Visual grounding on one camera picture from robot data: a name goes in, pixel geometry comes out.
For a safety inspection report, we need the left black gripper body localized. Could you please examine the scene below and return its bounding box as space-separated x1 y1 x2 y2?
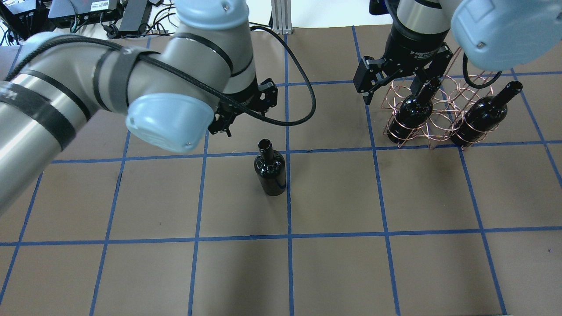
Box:
208 78 278 134

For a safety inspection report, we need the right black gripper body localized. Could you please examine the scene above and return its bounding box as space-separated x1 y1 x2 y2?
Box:
353 43 453 95

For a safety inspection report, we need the dark glass wine bottle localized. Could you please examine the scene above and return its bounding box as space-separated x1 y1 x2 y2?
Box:
253 139 287 196

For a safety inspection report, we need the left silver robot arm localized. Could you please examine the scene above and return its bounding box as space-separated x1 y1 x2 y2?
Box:
0 0 277 213

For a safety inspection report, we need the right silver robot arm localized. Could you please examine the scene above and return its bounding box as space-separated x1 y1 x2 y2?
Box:
353 0 562 104

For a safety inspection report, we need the wine bottle in basket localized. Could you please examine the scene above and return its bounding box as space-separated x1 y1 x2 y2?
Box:
450 81 523 147
387 89 434 144

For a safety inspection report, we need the black power adapter brick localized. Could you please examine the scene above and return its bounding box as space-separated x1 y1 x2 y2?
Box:
119 0 152 36

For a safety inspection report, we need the copper wire wine basket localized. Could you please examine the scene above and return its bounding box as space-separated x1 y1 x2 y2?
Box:
381 44 502 148

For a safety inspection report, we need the aluminium frame post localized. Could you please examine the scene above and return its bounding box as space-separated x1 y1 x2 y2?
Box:
271 0 293 35

